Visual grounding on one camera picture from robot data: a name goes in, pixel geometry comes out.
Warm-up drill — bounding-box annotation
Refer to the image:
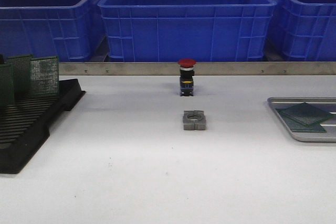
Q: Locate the blue plastic crate left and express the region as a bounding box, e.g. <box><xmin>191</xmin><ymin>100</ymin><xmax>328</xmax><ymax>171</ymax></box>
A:
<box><xmin>1</xmin><ymin>0</ymin><xmax>105</xmax><ymax>62</ymax></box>

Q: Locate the blue plastic crate right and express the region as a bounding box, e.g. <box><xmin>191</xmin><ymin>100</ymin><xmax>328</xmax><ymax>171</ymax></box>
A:
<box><xmin>267</xmin><ymin>0</ymin><xmax>335</xmax><ymax>61</ymax></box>

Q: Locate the red emergency stop button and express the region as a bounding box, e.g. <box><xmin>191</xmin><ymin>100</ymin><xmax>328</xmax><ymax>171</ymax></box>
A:
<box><xmin>178</xmin><ymin>58</ymin><xmax>196</xmax><ymax>97</ymax></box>

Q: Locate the grey metal clamp block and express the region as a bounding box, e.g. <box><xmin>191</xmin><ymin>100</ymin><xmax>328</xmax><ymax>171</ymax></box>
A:
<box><xmin>183</xmin><ymin>110</ymin><xmax>206</xmax><ymax>131</ymax></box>

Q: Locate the green circuit board rear left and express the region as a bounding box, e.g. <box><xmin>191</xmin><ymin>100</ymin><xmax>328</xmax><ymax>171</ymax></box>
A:
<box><xmin>6</xmin><ymin>54</ymin><xmax>33</xmax><ymax>100</ymax></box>

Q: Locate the green circuit board rear right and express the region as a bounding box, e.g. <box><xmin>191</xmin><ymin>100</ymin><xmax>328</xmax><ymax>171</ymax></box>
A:
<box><xmin>29</xmin><ymin>56</ymin><xmax>59</xmax><ymax>97</ymax></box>

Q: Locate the blue plastic crate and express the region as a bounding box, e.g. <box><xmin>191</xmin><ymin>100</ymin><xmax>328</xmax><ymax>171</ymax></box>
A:
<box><xmin>99</xmin><ymin>0</ymin><xmax>276</xmax><ymax>62</ymax></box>
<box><xmin>1</xmin><ymin>0</ymin><xmax>105</xmax><ymax>62</ymax></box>
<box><xmin>267</xmin><ymin>0</ymin><xmax>335</xmax><ymax>61</ymax></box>

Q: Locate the green perforated circuit board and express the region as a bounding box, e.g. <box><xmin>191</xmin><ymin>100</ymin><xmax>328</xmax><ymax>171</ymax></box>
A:
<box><xmin>276</xmin><ymin>109</ymin><xmax>327</xmax><ymax>133</ymax></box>

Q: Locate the green circuit board front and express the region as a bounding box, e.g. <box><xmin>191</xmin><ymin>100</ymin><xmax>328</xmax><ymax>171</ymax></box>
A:
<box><xmin>282</xmin><ymin>102</ymin><xmax>333</xmax><ymax>126</ymax></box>

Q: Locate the black slotted board rack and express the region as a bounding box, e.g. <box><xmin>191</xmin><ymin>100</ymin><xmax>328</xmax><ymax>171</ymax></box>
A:
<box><xmin>1</xmin><ymin>79</ymin><xmax>85</xmax><ymax>174</ymax></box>

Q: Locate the green circuit board far left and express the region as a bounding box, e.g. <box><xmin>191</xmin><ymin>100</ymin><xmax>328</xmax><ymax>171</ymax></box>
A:
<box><xmin>1</xmin><ymin>63</ymin><xmax>15</xmax><ymax>107</ymax></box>

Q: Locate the silver metal tray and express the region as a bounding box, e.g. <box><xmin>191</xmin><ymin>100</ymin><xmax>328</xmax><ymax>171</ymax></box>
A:
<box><xmin>267</xmin><ymin>97</ymin><xmax>335</xmax><ymax>143</ymax></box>

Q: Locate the blue plastic crate centre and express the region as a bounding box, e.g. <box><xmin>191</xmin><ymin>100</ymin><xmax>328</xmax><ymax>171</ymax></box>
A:
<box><xmin>99</xmin><ymin>0</ymin><xmax>276</xmax><ymax>62</ymax></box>

